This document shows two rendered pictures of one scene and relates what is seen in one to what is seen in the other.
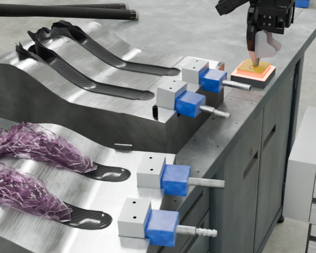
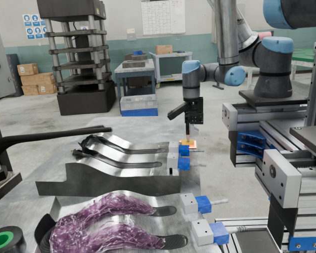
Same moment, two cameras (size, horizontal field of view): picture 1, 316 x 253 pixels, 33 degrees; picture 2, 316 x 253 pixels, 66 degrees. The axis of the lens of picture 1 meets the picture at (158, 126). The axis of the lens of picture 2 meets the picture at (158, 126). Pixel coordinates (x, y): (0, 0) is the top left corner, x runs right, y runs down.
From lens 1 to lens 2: 0.34 m
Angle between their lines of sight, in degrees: 22
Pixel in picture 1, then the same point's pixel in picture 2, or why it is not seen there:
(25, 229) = not seen: outside the picture
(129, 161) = (169, 201)
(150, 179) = (192, 207)
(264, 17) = (192, 117)
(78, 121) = (122, 186)
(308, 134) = (281, 161)
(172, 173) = (200, 201)
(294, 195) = (290, 194)
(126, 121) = (154, 179)
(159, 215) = (213, 226)
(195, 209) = not seen: hidden behind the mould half
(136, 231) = (209, 240)
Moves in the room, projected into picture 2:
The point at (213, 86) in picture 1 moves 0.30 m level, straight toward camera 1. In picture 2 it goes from (186, 152) to (230, 201)
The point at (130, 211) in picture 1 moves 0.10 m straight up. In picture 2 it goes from (200, 228) to (200, 192)
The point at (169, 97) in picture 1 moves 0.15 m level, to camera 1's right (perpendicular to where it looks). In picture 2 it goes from (174, 161) to (213, 151)
